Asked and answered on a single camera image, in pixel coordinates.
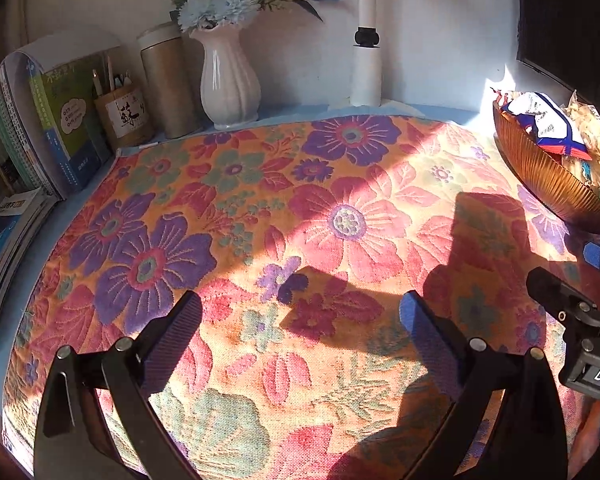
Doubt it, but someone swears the yellow edged nut packet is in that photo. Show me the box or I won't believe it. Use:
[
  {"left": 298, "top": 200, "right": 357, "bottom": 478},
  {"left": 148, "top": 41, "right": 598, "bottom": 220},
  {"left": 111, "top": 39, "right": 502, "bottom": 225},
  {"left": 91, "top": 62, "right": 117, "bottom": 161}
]
[{"left": 565, "top": 91, "right": 600, "bottom": 172}]

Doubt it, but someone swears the bamboo pen holder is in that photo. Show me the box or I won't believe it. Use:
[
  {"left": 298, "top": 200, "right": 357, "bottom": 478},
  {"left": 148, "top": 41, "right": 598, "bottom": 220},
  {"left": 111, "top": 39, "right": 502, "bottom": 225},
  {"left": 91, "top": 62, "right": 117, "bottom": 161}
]
[{"left": 94, "top": 85, "right": 154, "bottom": 150}]

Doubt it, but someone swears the stack of magazines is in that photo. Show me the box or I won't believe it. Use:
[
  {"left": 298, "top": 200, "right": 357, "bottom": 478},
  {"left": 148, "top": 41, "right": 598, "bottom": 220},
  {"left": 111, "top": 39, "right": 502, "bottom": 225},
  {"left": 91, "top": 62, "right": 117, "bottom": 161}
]
[{"left": 0, "top": 187, "right": 59, "bottom": 342}]

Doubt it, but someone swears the green cover book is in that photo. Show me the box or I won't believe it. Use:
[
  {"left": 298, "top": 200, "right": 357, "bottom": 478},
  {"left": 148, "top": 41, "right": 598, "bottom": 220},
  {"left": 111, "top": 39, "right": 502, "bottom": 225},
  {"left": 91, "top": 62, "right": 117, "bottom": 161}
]
[{"left": 30, "top": 60, "right": 112, "bottom": 184}]

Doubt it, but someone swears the floral woven cloth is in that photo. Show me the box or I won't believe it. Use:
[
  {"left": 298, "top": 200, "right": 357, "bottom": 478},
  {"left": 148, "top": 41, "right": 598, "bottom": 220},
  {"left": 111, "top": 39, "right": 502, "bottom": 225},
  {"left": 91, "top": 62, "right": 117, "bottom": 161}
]
[{"left": 2, "top": 115, "right": 600, "bottom": 480}]

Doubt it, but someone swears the beige thermos bottle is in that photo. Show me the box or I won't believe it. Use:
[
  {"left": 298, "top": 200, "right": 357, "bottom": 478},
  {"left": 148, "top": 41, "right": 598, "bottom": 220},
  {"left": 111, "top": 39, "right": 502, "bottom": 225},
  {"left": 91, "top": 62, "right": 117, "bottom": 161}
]
[{"left": 137, "top": 22, "right": 201, "bottom": 140}]

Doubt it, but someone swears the white ribbed vase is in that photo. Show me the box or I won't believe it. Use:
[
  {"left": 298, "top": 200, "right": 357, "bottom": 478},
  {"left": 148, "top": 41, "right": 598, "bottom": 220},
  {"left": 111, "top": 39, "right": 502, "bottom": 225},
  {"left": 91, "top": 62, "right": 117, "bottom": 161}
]
[{"left": 190, "top": 24, "right": 262, "bottom": 131}]

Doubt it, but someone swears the red and white snack packet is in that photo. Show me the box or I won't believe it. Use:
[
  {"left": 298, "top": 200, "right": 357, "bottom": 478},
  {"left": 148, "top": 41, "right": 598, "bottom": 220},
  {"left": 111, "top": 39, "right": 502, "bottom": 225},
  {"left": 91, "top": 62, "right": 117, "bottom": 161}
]
[{"left": 490, "top": 87, "right": 514, "bottom": 112}]

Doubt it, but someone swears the row of standing books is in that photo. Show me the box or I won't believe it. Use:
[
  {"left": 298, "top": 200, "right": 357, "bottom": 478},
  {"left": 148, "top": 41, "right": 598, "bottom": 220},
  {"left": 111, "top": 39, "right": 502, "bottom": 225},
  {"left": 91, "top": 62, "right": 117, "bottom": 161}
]
[{"left": 0, "top": 30, "right": 117, "bottom": 207}]

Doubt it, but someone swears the amber ribbed glass bowl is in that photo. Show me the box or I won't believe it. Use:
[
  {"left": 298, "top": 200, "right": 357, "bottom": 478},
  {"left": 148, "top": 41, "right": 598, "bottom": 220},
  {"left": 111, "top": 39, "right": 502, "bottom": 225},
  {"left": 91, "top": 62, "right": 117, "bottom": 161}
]
[{"left": 492, "top": 102, "right": 600, "bottom": 235}]

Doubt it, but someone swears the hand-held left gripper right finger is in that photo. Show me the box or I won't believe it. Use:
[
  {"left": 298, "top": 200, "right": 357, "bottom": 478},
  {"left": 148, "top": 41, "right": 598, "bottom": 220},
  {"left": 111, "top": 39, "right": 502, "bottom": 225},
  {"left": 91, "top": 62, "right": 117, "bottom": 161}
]
[{"left": 400, "top": 291, "right": 568, "bottom": 480}]

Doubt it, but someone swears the blue and white snack packet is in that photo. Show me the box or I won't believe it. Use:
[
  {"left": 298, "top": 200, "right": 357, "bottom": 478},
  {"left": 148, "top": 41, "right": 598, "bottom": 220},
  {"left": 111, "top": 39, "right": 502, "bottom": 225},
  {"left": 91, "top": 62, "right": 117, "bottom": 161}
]
[{"left": 500, "top": 91, "right": 594, "bottom": 161}]

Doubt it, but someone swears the white desk lamp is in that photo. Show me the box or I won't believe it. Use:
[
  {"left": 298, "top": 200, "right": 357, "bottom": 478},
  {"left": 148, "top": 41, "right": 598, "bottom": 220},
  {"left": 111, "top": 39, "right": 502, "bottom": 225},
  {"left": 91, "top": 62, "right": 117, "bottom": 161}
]
[{"left": 351, "top": 0, "right": 384, "bottom": 108}]

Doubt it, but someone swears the black television screen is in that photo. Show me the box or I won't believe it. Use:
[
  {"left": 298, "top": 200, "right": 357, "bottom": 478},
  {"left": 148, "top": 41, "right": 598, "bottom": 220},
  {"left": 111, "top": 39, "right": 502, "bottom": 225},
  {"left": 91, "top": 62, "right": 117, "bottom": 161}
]
[{"left": 515, "top": 0, "right": 600, "bottom": 92}]

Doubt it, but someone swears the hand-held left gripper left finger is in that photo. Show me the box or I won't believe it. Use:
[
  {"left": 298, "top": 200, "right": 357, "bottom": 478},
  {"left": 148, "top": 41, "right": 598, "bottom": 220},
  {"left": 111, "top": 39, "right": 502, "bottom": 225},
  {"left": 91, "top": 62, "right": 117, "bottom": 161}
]
[{"left": 34, "top": 291, "right": 203, "bottom": 480}]

